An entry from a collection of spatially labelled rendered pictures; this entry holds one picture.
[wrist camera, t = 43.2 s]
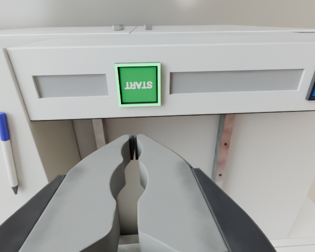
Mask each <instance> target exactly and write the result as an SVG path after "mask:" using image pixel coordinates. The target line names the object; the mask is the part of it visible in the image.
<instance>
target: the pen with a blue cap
mask: <svg viewBox="0 0 315 252"><path fill-rule="evenodd" d="M0 141H1V145H2V150H3V155H4V160H5V164H6V169H7V174H8V178H9V183H10V186H11V188H12V190H13V192H14V194H15V195H17V194H18V179H17V174H16V168H15V163H14V158H13V153H12V147H11V142H10V137H9V131H8V126H7V121H6V115H5V113H4V112H0Z"/></svg>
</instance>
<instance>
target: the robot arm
mask: <svg viewBox="0 0 315 252"><path fill-rule="evenodd" d="M134 152H135V160H138V161H139V175H140V185H141V186H142V187H143V188H144V190H145V191H144V192H143V194H142V196H141V197H140V198H139V200H138V202H137V225H138V237H139V249H140V252H277V251H276V249H275V248H274V246H273V245H272V243H271V242H270V241H269V239H268V238H267V236H266V235H265V234H264V233H263V231H262V230H261V229H260V227H259V226H258V225H257V224H256V223H255V222H254V220H253V219H252V218H251V217H250V216H249V215H248V214H247V213H246V212H245V211H244V210H243V209H242V208H241V207H240V206H239V205H238V204H237V203H236V202H235V201H234V200H233V199H232V198H230V197H229V196H228V195H227V194H226V193H225V192H224V191H223V190H222V189H221V188H220V187H219V186H218V185H217V184H216V183H215V182H214V181H213V180H212V179H210V178H209V177H208V176H207V175H206V174H205V173H204V172H203V171H202V170H201V169H200V168H199V167H198V168H193V167H192V166H191V165H190V164H189V163H188V162H187V161H186V160H185V159H184V158H183V157H181V156H180V155H179V154H177V153H176V152H174V151H173V150H171V149H169V148H167V147H166V146H164V145H162V144H160V143H159V142H157V141H155V140H153V139H151V138H150V137H148V136H146V135H144V134H138V135H132V134H126V135H122V136H121V137H119V138H117V139H115V140H114V141H112V142H110V143H108V144H107V145H105V146H103V147H101V148H100V149H98V150H96V151H95V152H93V153H91V154H90V155H88V156H87V157H85V158H84V159H83V160H81V161H80V162H79V163H78V164H76V165H75V166H74V167H73V168H72V169H71V170H70V171H69V172H68V173H66V174H58V175H57V176H56V177H55V178H54V179H52V180H51V181H50V182H49V183H48V184H47V185H46V186H44V187H43V188H42V189H41V190H40V191H39V192H37V193H36V194H35V195H34V196H33V197H32V198H31V199H29V200H28V201H27V202H26V203H25V204H24V205H22V206H21V207H20V208H19V209H18V210H17V211H16V212H14V213H13V214H12V215H11V216H10V217H9V218H7V219H6V220H5V221H4V222H3V223H2V224H1V225H0V252H117V251H118V245H119V238H120V224H119V217H118V210H117V203H116V198H117V196H118V194H119V192H120V191H121V190H122V189H123V187H124V186H125V185H126V179H125V168H126V166H127V165H128V163H129V162H130V161H131V160H134Z"/></svg>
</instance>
